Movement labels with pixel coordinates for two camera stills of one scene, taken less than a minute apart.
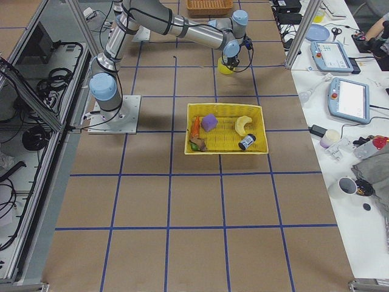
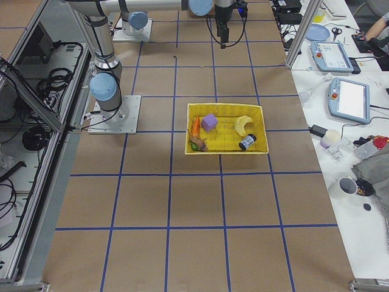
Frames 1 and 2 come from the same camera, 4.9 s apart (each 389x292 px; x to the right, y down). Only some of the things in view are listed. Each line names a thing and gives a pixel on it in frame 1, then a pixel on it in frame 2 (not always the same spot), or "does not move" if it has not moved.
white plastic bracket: [341, 148] does not move
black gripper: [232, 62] -> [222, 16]
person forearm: [375, 29] does not move
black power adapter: [317, 131] does not move
